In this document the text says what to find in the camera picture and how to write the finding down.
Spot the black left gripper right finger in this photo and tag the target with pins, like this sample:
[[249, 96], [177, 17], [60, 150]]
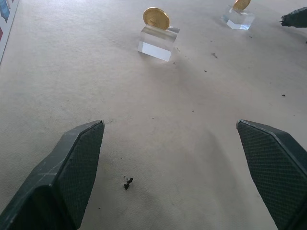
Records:
[[275, 167]]

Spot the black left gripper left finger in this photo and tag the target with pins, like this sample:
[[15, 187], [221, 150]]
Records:
[[60, 177]]

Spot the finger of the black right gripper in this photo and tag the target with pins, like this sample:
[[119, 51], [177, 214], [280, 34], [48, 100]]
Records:
[[296, 18]]

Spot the gold coin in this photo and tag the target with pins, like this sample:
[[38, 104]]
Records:
[[241, 4], [156, 18]]

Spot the clear acrylic block stand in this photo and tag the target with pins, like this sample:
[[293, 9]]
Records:
[[157, 42], [238, 18]]

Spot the small black debris scrap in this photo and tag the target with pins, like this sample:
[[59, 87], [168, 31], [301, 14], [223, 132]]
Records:
[[128, 182]]

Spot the white board with coloured print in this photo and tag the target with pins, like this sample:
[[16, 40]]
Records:
[[6, 21]]

